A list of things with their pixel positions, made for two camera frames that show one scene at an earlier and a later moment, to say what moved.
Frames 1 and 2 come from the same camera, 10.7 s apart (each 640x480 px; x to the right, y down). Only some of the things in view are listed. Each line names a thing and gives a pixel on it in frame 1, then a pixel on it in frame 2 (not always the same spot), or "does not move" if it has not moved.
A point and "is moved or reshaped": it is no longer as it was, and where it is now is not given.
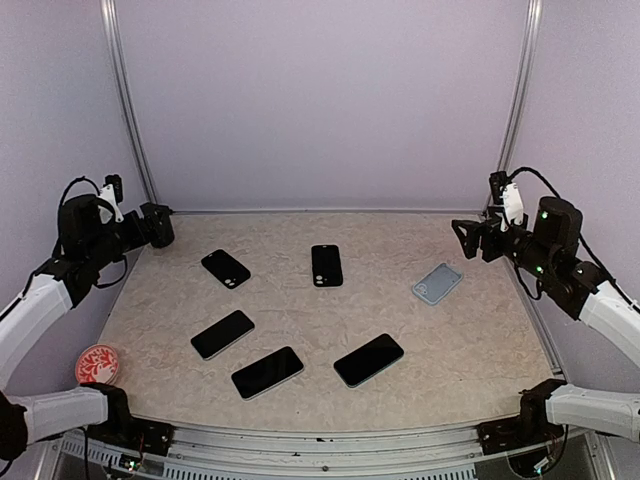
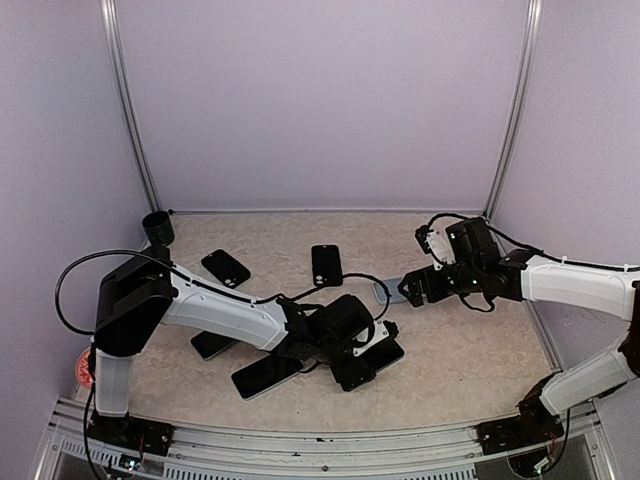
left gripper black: [141, 236] -> [354, 377]
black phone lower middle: [267, 372] does not move
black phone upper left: [223, 334] does not move
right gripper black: [477, 230] -> [416, 295]
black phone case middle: [326, 266] does not move
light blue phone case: [437, 283] is moved or reshaped
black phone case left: [225, 268] does not move
